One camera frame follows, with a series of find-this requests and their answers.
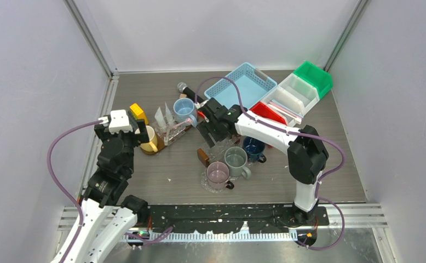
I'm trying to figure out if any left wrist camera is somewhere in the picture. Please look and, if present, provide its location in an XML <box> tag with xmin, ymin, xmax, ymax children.
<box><xmin>97</xmin><ymin>110</ymin><xmax>134</xmax><ymax>134</ymax></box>

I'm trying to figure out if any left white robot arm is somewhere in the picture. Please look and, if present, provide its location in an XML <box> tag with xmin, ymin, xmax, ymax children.
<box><xmin>47</xmin><ymin>116</ymin><xmax>149</xmax><ymax>262</ymax></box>

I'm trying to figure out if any purple cable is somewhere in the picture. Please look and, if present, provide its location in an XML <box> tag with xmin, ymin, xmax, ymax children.
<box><xmin>46</xmin><ymin>121</ymin><xmax>174</xmax><ymax>263</ymax></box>
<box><xmin>194</xmin><ymin>76</ymin><xmax>346</xmax><ymax>252</ymax></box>

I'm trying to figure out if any red plastic bin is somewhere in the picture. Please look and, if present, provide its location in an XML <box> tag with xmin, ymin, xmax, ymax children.
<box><xmin>250</xmin><ymin>101</ymin><xmax>287</xmax><ymax>125</ymax></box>

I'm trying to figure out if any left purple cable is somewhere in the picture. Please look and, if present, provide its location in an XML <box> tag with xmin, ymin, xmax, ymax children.
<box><xmin>46</xmin><ymin>121</ymin><xmax>174</xmax><ymax>263</ymax></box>

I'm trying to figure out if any yellow mug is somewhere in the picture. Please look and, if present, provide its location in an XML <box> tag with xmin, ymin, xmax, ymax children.
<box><xmin>140</xmin><ymin>125</ymin><xmax>158</xmax><ymax>153</ymax></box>

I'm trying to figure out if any pink cap toothpaste tube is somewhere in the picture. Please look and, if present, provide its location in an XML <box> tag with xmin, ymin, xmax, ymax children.
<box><xmin>154</xmin><ymin>107</ymin><xmax>166</xmax><ymax>133</ymax></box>

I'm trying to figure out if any dark blue mug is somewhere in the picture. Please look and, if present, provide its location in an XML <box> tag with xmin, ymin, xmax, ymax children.
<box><xmin>243</xmin><ymin>136</ymin><xmax>267</xmax><ymax>163</ymax></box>

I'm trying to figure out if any green plastic bin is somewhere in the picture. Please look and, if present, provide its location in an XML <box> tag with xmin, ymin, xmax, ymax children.
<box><xmin>293</xmin><ymin>61</ymin><xmax>333</xmax><ymax>99</ymax></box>

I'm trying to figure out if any yellow building brick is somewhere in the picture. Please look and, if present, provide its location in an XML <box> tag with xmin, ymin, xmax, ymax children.
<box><xmin>129</xmin><ymin>103</ymin><xmax>149</xmax><ymax>125</ymax></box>

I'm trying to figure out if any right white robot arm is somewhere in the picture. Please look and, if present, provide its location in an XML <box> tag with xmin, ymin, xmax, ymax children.
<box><xmin>194</xmin><ymin>99</ymin><xmax>329</xmax><ymax>225</ymax></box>

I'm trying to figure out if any grey toothbrush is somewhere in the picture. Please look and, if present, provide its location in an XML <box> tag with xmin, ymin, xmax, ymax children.
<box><xmin>164</xmin><ymin>126</ymin><xmax>171</xmax><ymax>146</ymax></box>

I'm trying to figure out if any clear acrylic toothbrush holder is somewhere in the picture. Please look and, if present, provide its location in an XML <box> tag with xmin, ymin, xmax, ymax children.
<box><xmin>152</xmin><ymin>120</ymin><xmax>187</xmax><ymax>146</ymax></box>

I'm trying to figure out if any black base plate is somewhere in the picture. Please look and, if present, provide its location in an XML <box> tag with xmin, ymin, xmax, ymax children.
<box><xmin>136</xmin><ymin>204</ymin><xmax>329</xmax><ymax>234</ymax></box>

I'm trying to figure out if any black microphone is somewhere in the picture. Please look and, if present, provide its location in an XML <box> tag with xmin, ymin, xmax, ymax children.
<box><xmin>177</xmin><ymin>82</ymin><xmax>205</xmax><ymax>104</ymax></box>

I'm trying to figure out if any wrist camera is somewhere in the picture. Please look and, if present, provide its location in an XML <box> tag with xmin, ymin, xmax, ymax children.
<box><xmin>97</xmin><ymin>110</ymin><xmax>134</xmax><ymax>134</ymax></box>
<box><xmin>194</xmin><ymin>100</ymin><xmax>209</xmax><ymax>122</ymax></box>

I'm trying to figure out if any teal cap toothpaste tube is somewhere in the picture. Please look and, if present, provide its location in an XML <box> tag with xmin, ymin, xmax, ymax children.
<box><xmin>165</xmin><ymin>102</ymin><xmax>174</xmax><ymax>128</ymax></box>

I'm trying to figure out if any mauve mug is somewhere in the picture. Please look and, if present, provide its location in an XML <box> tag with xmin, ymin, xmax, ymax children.
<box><xmin>206</xmin><ymin>162</ymin><xmax>230</xmax><ymax>186</ymax></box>

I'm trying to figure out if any pink toothbrush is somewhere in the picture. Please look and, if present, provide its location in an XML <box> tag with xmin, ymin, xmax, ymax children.
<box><xmin>268</xmin><ymin>102</ymin><xmax>303</xmax><ymax>119</ymax></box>
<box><xmin>171</xmin><ymin>117</ymin><xmax>195</xmax><ymax>130</ymax></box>

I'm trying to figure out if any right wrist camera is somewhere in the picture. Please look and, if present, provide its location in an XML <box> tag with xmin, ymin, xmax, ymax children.
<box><xmin>194</xmin><ymin>100</ymin><xmax>209</xmax><ymax>122</ymax></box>

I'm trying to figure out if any light blue plastic basket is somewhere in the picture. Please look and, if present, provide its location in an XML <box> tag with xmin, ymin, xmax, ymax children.
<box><xmin>204</xmin><ymin>62</ymin><xmax>277</xmax><ymax>109</ymax></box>

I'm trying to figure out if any white plastic bin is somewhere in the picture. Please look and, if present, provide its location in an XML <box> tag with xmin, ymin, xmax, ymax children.
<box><xmin>261</xmin><ymin>73</ymin><xmax>320</xmax><ymax>127</ymax></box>

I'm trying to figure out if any light blue mug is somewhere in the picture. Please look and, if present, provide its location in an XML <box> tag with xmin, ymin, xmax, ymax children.
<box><xmin>173</xmin><ymin>98</ymin><xmax>198</xmax><ymax>127</ymax></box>

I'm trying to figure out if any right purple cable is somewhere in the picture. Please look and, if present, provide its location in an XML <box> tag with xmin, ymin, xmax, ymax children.
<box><xmin>194</xmin><ymin>76</ymin><xmax>346</xmax><ymax>252</ymax></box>

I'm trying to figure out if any grey mug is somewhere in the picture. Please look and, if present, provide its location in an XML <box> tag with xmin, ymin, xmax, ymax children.
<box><xmin>224</xmin><ymin>146</ymin><xmax>251</xmax><ymax>179</ymax></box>

